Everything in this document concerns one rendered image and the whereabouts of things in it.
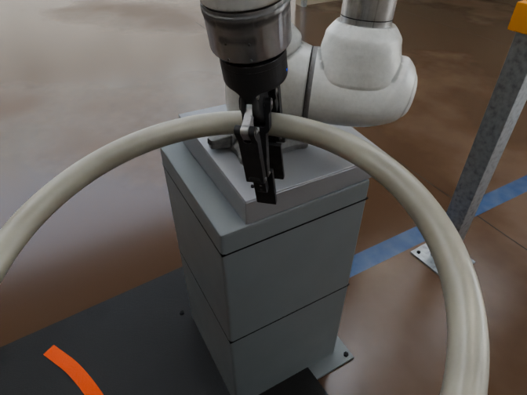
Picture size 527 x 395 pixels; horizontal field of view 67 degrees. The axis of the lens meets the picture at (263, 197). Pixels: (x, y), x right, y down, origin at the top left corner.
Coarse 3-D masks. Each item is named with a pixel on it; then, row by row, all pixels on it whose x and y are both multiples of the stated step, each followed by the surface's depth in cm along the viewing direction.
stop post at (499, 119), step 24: (504, 72) 128; (504, 96) 130; (504, 120) 133; (480, 144) 144; (504, 144) 142; (480, 168) 147; (456, 192) 159; (480, 192) 154; (456, 216) 163; (432, 264) 179
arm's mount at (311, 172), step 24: (192, 144) 101; (216, 168) 89; (240, 168) 88; (288, 168) 89; (312, 168) 89; (336, 168) 90; (240, 192) 82; (288, 192) 85; (312, 192) 89; (240, 216) 86; (264, 216) 85
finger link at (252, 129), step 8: (240, 128) 45; (256, 128) 45; (240, 136) 46; (256, 136) 46; (240, 144) 47; (248, 144) 47; (256, 144) 47; (248, 152) 48; (256, 152) 48; (248, 160) 49; (256, 160) 49; (248, 168) 50; (256, 168) 50; (264, 168) 51; (248, 176) 51; (256, 176) 51; (264, 176) 52
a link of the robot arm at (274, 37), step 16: (288, 0) 38; (208, 16) 38; (224, 16) 37; (240, 16) 37; (256, 16) 37; (272, 16) 38; (288, 16) 40; (208, 32) 41; (224, 32) 38; (240, 32) 38; (256, 32) 38; (272, 32) 39; (288, 32) 41; (224, 48) 40; (240, 48) 40; (256, 48) 39; (272, 48) 40
